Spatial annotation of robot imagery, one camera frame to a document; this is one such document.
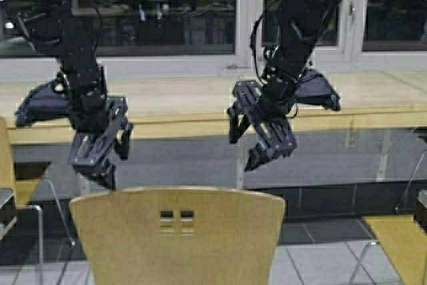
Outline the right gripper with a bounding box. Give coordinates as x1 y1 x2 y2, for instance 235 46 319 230
228 80 297 172

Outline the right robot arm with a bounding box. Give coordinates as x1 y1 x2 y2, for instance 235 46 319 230
228 0 342 172

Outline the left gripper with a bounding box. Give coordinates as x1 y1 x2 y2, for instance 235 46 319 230
69 95 133 190

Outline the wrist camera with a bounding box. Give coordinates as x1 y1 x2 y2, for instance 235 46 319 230
294 68 341 111
15 77 71 127

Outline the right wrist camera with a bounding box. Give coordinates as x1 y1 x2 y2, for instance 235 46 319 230
294 68 341 111

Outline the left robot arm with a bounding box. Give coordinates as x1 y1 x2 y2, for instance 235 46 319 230
1 0 133 190

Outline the yellow wooden chair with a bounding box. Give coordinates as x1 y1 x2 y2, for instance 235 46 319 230
69 186 286 284
0 116 76 285
348 150 426 284

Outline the long wooden counter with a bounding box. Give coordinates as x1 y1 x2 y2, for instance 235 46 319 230
1 71 426 146

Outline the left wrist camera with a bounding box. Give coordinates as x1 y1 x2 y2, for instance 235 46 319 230
15 77 71 127

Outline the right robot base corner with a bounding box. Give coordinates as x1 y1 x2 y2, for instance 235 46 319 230
414 190 426 231

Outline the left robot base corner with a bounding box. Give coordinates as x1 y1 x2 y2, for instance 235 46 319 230
1 188 17 239

